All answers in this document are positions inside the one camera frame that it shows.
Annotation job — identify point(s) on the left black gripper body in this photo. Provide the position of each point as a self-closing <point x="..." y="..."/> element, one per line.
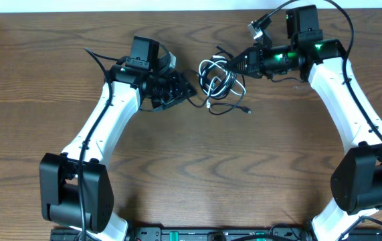
<point x="166" y="92"/>

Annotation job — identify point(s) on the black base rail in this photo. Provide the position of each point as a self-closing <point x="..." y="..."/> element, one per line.
<point x="165" y="234"/>

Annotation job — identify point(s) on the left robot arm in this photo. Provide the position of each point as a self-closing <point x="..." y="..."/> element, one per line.
<point x="75" y="188"/>

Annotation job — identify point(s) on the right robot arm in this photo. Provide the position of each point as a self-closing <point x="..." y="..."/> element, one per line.
<point x="356" y="184"/>

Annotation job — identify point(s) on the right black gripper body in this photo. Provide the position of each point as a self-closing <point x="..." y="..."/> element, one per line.
<point x="263" y="62"/>

